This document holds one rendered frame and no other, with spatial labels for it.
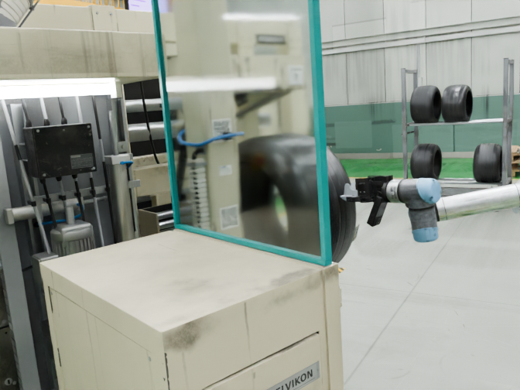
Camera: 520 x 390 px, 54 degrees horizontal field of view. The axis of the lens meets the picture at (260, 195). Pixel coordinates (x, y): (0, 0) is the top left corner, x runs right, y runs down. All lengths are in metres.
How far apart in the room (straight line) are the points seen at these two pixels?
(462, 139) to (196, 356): 12.24
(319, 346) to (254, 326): 0.18
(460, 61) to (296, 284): 12.13
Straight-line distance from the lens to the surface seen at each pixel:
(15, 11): 1.73
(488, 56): 12.86
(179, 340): 0.81
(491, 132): 12.80
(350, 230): 1.85
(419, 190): 1.56
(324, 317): 1.03
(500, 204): 1.74
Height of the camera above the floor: 1.58
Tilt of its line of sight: 10 degrees down
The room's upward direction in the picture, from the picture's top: 4 degrees counter-clockwise
